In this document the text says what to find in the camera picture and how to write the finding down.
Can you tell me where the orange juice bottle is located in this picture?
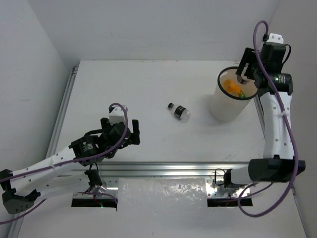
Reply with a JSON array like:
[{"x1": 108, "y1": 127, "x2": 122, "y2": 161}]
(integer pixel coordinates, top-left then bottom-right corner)
[{"x1": 222, "y1": 79, "x2": 241, "y2": 95}]

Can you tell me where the clear bottle black cap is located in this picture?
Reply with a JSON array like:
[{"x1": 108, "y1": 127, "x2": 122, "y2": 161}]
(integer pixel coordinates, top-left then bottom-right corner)
[{"x1": 236, "y1": 75, "x2": 249, "y2": 85}]

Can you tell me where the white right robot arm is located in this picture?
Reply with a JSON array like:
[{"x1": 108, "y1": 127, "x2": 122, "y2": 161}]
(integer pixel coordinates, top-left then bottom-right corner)
[{"x1": 223, "y1": 41, "x2": 306, "y2": 187}]

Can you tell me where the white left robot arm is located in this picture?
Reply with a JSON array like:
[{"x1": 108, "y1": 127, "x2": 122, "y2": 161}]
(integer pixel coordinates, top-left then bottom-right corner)
[{"x1": 0, "y1": 118, "x2": 140, "y2": 214}]

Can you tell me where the white bin with black rim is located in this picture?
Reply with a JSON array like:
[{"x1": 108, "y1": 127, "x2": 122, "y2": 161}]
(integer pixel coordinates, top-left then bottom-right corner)
[{"x1": 210, "y1": 66, "x2": 258, "y2": 122}]

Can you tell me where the clear bottle with black label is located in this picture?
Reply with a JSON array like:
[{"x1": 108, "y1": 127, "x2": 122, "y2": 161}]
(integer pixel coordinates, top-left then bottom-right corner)
[{"x1": 167, "y1": 103, "x2": 191, "y2": 123}]

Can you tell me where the white foam sheet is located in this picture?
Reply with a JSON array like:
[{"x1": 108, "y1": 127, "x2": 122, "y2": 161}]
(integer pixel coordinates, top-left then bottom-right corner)
[{"x1": 117, "y1": 178, "x2": 207, "y2": 238}]

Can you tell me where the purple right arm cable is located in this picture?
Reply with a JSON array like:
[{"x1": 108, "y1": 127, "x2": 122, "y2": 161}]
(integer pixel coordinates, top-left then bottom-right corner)
[{"x1": 237, "y1": 21, "x2": 299, "y2": 218}]

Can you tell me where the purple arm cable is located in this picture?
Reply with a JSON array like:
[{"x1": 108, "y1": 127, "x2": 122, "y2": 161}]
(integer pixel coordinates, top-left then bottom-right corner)
[
  {"x1": 237, "y1": 21, "x2": 299, "y2": 218},
  {"x1": 0, "y1": 102, "x2": 129, "y2": 225}
]

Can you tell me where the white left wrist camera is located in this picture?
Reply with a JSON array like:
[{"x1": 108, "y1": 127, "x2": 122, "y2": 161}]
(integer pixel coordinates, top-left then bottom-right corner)
[{"x1": 108, "y1": 105, "x2": 125, "y2": 124}]

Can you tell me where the aluminium frame rail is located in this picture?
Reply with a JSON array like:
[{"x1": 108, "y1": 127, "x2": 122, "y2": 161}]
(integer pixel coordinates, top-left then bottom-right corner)
[{"x1": 19, "y1": 63, "x2": 298, "y2": 199}]

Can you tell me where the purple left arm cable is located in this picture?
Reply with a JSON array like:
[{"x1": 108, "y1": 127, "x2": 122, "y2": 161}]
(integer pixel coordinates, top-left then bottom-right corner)
[{"x1": 0, "y1": 102, "x2": 129, "y2": 225}]

